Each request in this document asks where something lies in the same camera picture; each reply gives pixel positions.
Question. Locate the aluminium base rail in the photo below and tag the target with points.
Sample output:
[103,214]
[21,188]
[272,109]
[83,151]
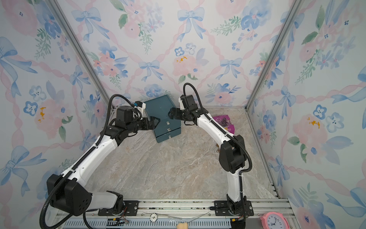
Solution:
[198,213]

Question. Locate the pink alarm clock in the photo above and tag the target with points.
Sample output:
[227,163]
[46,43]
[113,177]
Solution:
[274,220]

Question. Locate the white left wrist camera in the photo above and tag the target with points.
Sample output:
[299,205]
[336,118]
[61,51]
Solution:
[140,106]

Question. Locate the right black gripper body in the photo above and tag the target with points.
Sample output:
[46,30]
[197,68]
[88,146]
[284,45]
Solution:
[181,114]

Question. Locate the teal drawer cabinet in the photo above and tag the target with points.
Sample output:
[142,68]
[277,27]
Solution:
[159,108]

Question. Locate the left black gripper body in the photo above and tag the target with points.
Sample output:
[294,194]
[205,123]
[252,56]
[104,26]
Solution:
[144,124]

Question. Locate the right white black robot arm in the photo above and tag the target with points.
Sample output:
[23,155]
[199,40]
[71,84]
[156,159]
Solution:
[233,156]

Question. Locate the purple snack bag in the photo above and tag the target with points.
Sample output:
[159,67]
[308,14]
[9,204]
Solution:
[225,122]

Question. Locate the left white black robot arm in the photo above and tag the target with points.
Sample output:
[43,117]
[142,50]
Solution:
[67,191]

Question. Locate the beige knob at rail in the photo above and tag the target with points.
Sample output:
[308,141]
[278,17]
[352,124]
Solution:
[182,225]

